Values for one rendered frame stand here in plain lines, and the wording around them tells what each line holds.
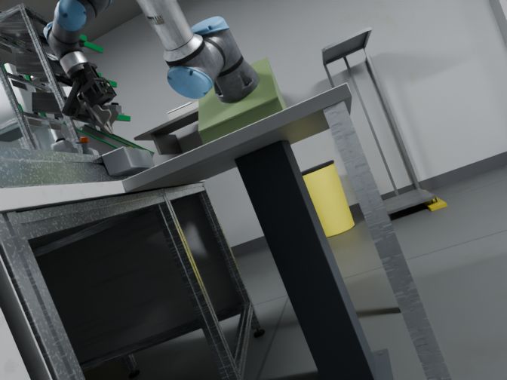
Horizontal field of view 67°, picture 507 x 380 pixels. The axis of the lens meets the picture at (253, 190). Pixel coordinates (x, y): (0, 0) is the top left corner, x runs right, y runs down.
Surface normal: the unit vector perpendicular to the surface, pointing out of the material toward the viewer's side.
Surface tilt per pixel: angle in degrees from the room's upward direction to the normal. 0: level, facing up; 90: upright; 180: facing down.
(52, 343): 90
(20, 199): 90
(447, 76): 90
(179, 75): 132
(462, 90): 90
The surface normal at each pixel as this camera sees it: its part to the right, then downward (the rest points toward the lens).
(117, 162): -0.05, 0.05
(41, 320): 0.93, -0.36
